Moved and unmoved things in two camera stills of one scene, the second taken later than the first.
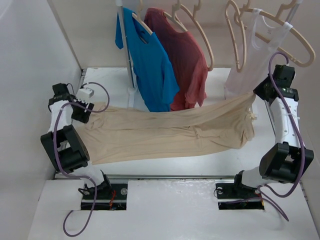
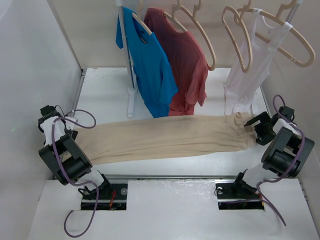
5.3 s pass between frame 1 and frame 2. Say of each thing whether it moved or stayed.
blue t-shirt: stayed
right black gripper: moved
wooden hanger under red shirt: stayed
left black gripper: moved
